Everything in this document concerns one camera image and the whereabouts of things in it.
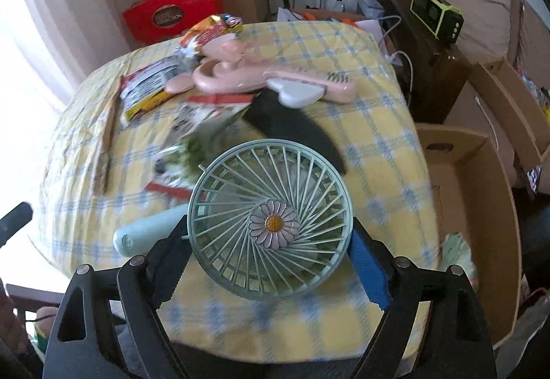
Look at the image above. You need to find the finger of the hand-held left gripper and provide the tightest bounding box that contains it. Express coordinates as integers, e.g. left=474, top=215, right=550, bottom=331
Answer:
left=0, top=202, right=34, bottom=248

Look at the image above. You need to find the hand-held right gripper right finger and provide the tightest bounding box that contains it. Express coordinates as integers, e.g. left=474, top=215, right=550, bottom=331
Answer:
left=350, top=216, right=499, bottom=379

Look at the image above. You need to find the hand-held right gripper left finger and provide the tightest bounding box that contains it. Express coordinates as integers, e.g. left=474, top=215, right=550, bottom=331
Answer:
left=43, top=211, right=192, bottom=379

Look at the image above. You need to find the green daisy handheld fan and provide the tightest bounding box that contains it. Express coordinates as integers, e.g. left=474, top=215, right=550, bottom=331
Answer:
left=113, top=139, right=355, bottom=302

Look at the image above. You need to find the wooden folding fan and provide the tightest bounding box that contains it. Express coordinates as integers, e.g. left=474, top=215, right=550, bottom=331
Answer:
left=95, top=76, right=125, bottom=195

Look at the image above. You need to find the large cardboard box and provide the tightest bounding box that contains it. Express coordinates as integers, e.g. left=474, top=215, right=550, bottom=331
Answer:
left=415, top=123, right=523, bottom=349

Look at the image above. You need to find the green pea snack packet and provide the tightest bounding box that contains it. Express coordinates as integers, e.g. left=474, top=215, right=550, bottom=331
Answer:
left=146, top=93, right=254, bottom=201

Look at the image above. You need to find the white yellow snack packet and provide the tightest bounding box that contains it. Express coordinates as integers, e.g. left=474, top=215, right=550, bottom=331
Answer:
left=120, top=56, right=181, bottom=124

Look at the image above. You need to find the pink handheld fan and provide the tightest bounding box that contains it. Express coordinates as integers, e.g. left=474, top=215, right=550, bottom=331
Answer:
left=165, top=39, right=357, bottom=109

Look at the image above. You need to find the yellow plaid tablecloth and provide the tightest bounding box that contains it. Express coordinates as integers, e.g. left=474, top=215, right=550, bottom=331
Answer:
left=28, top=20, right=443, bottom=365

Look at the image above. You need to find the dark cloth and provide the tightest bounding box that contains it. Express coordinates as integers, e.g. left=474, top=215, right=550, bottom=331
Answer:
left=243, top=91, right=347, bottom=173

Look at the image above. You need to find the white curtain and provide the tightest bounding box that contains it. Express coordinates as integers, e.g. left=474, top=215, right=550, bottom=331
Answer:
left=0, top=0, right=142, bottom=173

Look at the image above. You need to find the shallow cardboard tray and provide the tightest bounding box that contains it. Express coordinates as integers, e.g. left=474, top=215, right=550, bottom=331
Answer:
left=468, top=58, right=550, bottom=173

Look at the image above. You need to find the shiny gold snack packet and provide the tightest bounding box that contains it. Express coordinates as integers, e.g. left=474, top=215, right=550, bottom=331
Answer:
left=178, top=13, right=243, bottom=59

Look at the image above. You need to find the red biscuit box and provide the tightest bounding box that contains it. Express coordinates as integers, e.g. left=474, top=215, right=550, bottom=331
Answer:
left=121, top=0, right=224, bottom=48

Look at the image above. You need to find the lime green portable radio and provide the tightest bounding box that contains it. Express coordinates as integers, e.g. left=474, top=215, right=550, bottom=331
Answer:
left=409, top=0, right=465, bottom=45

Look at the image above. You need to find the white cable on sofa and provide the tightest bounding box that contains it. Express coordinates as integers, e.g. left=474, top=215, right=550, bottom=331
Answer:
left=475, top=95, right=499, bottom=152

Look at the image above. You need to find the white charger cable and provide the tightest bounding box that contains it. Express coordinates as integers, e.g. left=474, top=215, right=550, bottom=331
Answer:
left=378, top=15, right=414, bottom=105

